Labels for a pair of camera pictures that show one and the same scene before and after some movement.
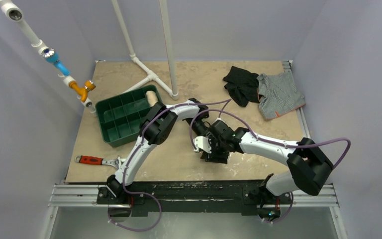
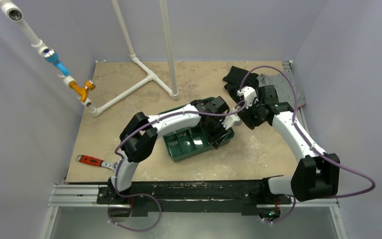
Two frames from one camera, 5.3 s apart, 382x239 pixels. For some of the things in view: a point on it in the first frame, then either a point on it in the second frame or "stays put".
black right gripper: x=223 y=132 → x=249 y=116
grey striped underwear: x=277 y=95 stays put
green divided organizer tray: x=119 y=116 → x=189 y=142
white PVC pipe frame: x=150 y=76 stays put
